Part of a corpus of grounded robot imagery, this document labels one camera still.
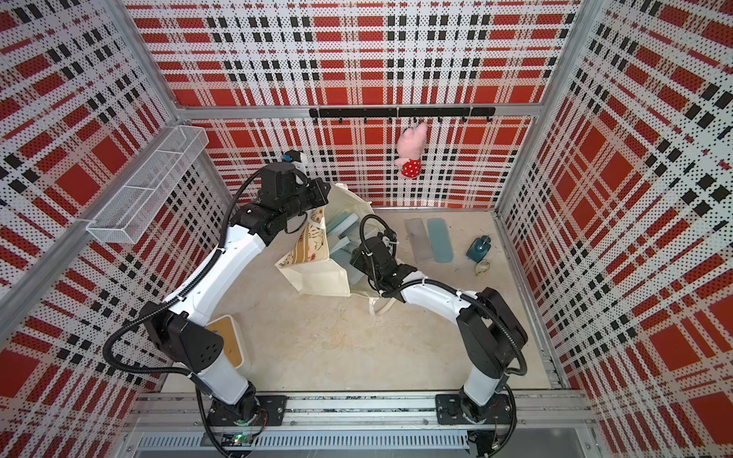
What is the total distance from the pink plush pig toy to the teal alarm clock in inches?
13.9

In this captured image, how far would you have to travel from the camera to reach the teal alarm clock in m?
1.00

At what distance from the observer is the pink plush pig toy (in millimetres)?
926
